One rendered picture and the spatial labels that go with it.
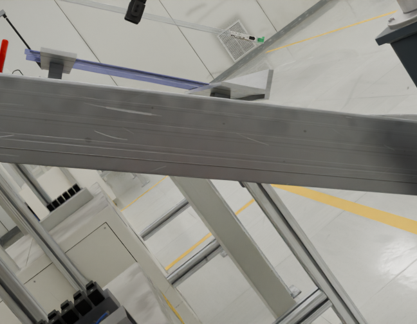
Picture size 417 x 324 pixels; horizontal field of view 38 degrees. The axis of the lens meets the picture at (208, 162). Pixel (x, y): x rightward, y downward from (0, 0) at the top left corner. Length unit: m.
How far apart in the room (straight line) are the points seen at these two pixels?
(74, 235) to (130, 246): 0.18
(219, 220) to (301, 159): 0.96
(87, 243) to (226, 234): 0.62
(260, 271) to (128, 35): 7.34
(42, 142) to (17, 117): 0.02
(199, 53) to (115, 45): 1.20
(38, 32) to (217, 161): 8.19
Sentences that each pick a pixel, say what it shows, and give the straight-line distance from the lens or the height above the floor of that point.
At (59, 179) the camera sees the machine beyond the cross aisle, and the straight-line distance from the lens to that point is 5.47.
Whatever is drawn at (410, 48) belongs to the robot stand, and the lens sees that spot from 1.19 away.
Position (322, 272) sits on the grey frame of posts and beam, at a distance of 1.30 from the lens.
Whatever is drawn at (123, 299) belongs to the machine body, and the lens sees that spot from 1.04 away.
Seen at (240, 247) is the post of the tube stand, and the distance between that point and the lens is 1.45.
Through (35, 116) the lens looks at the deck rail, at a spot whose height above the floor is 0.93.
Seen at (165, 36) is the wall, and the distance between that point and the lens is 8.72.
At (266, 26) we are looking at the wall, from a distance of 9.11.
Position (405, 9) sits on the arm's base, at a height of 0.72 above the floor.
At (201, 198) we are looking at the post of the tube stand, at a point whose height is 0.58.
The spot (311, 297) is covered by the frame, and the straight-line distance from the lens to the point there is 1.31.
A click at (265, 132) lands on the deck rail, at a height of 0.82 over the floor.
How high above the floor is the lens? 0.92
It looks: 12 degrees down
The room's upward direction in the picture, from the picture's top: 36 degrees counter-clockwise
